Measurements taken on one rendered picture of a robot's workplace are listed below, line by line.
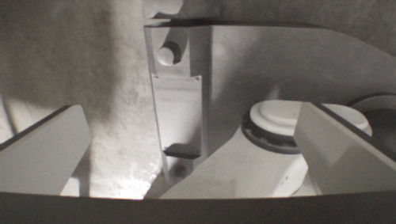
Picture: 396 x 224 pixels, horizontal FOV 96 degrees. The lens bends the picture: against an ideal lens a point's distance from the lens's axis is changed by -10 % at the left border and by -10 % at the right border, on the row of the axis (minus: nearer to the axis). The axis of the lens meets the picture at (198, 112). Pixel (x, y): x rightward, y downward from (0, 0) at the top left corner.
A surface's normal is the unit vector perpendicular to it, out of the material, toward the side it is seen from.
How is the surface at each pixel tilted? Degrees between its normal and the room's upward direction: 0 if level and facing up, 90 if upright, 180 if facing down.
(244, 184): 90
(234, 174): 90
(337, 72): 0
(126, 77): 0
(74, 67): 0
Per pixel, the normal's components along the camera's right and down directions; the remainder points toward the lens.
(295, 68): -0.21, 0.48
